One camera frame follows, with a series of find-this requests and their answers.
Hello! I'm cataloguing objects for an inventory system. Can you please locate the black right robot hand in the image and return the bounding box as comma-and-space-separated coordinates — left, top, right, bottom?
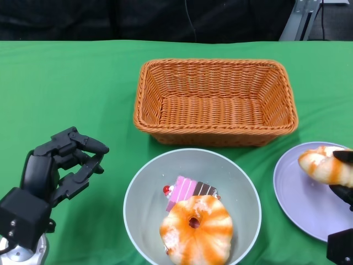
329, 149, 353, 213

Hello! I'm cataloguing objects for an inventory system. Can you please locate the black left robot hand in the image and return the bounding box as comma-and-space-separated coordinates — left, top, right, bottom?
20, 126, 110, 206

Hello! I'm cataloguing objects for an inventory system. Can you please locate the orange striped ring bread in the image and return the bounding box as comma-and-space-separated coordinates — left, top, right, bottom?
297, 145, 353, 188
159, 194, 234, 265

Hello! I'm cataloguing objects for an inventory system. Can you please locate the grey bowl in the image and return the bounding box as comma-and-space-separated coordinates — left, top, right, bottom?
123, 148, 262, 265

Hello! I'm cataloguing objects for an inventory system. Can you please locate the lavender plate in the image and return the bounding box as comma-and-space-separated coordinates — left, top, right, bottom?
272, 141, 353, 243

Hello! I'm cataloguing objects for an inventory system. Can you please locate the pink and chocolate cake slice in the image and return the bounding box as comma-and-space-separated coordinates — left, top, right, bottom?
162, 175, 221, 213

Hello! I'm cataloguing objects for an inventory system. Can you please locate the orange wicker basket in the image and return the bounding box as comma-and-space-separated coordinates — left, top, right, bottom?
133, 58, 299, 147

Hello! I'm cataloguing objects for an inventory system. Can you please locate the green tablecloth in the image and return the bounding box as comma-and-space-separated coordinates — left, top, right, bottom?
0, 40, 353, 265

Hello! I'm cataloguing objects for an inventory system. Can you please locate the black backdrop curtain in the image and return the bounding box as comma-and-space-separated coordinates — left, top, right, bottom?
0, 0, 353, 44

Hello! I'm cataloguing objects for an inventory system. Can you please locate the grey metal stand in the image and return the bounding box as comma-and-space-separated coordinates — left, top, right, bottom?
278, 0, 322, 42

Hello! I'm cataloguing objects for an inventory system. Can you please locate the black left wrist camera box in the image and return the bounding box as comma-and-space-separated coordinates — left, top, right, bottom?
0, 187, 53, 251

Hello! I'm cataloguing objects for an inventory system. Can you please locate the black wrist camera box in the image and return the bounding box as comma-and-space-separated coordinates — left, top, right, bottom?
326, 228, 353, 265
0, 187, 53, 251

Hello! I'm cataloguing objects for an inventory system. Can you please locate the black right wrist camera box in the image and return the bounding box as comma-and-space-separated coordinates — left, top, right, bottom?
326, 228, 353, 265

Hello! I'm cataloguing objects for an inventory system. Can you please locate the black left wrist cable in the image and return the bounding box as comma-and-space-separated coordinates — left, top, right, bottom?
0, 240, 17, 255

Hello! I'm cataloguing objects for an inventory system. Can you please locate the thin black cable by stand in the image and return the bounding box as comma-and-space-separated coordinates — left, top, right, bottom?
317, 0, 329, 41

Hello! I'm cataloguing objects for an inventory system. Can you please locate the thin black hanging cable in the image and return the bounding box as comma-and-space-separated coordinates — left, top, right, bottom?
184, 0, 198, 43

